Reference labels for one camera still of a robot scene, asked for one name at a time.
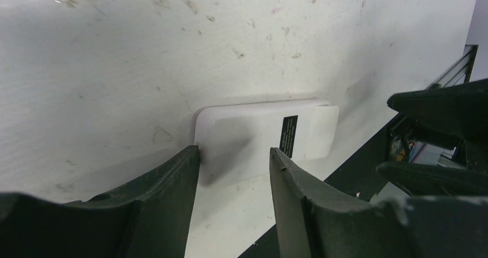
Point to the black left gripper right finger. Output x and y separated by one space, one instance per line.
314 219

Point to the white red remote control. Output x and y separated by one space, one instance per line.
234 140

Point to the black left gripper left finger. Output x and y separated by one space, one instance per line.
148 216

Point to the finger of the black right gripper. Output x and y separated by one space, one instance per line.
424 180
459 110

